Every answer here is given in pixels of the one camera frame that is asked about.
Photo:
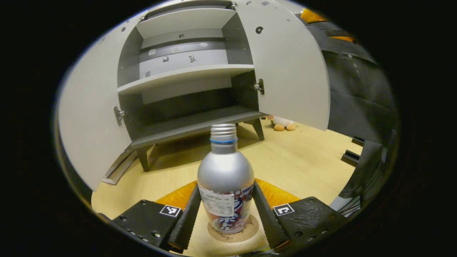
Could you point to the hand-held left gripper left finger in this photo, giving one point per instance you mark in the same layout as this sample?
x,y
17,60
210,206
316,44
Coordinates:
x,y
185,221

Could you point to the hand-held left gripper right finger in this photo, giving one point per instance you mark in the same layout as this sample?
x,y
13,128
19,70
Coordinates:
x,y
266,217

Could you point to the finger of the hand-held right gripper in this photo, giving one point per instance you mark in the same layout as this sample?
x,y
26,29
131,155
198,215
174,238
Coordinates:
x,y
314,16
342,38

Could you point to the round cork coaster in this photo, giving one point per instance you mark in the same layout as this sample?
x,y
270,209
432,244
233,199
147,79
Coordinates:
x,y
246,232

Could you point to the silver bottle with pink label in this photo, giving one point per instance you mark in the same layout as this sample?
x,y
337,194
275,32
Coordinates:
x,y
225,171

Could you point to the white and grey cabinet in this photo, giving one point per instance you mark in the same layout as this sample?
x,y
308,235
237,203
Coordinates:
x,y
185,75

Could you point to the metal door hinge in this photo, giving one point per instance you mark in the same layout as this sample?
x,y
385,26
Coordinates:
x,y
118,115
260,86

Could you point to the black backdrop cloth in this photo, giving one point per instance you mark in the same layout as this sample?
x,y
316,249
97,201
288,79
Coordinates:
x,y
357,89

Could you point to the grey board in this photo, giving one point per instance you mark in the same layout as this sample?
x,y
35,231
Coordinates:
x,y
119,167

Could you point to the white plush toy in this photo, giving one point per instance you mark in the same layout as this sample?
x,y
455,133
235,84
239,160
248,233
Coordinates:
x,y
282,123

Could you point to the black stand foot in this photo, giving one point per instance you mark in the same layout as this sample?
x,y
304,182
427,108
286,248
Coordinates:
x,y
358,141
350,158

